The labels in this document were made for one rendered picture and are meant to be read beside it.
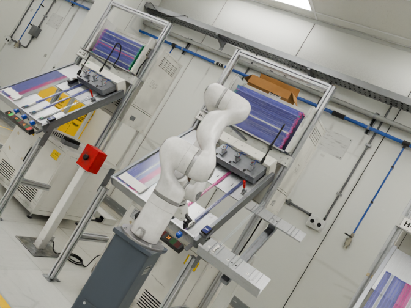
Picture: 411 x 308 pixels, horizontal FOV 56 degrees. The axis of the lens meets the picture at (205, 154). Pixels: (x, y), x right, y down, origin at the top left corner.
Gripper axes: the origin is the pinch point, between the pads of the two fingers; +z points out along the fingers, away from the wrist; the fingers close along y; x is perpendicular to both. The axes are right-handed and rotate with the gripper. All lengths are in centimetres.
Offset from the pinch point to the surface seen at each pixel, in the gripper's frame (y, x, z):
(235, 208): 10.0, 34.6, 10.6
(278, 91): -31, 136, -5
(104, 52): -173, 86, -6
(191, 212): -5.8, 15.6, 10.2
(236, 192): 2.9, 44.7, 10.3
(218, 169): -18, 53, 10
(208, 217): 3.4, 19.3, 10.2
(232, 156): -16, 63, 4
